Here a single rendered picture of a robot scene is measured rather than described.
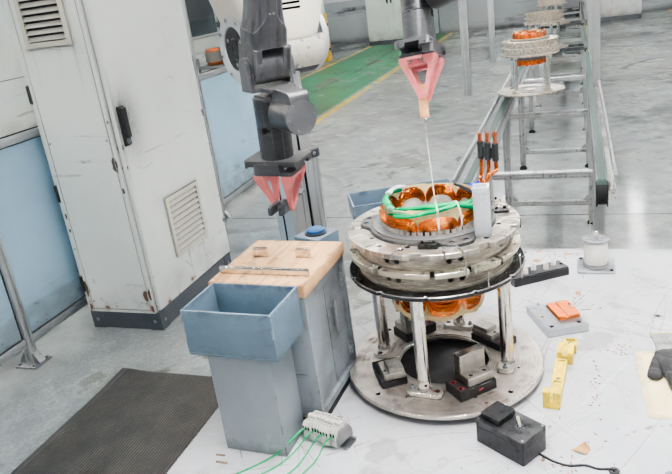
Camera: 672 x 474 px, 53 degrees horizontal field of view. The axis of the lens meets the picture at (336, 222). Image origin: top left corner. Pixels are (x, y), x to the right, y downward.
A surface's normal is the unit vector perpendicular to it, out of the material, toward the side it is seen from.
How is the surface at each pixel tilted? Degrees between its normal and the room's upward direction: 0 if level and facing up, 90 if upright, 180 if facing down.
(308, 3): 90
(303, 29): 90
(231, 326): 90
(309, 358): 90
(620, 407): 0
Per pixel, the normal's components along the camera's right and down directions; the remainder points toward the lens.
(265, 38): 0.58, 0.44
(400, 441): -0.13, -0.93
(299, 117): 0.57, 0.26
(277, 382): 0.93, 0.00
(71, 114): -0.32, 0.36
